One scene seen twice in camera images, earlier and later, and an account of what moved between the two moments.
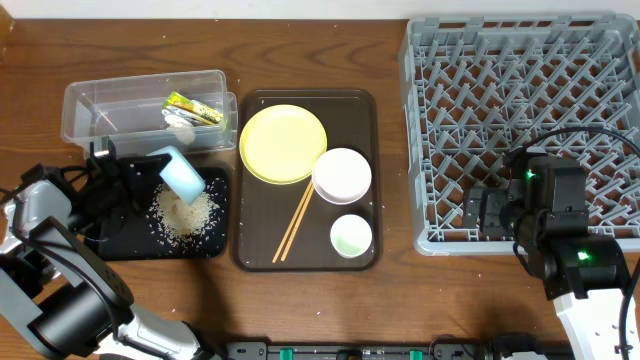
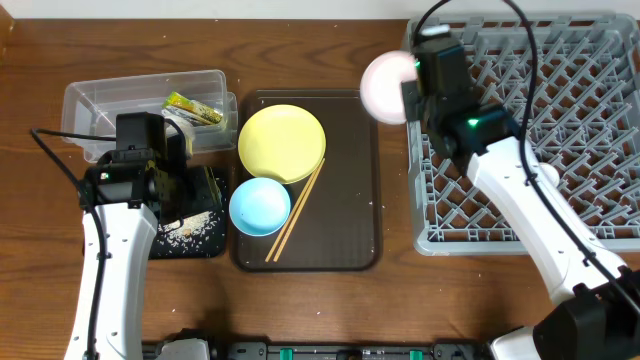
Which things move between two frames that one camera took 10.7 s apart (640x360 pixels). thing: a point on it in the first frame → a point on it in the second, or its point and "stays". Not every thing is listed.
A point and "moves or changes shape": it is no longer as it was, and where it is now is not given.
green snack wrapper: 177,101 stays
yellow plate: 281,144 stays
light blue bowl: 179,176 moves or changes shape
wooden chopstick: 296,225 → 294,213
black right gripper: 493,209 → 410,103
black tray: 167,228 stays
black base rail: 353,351 stays
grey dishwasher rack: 478,89 stays
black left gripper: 124,173 → 172,218
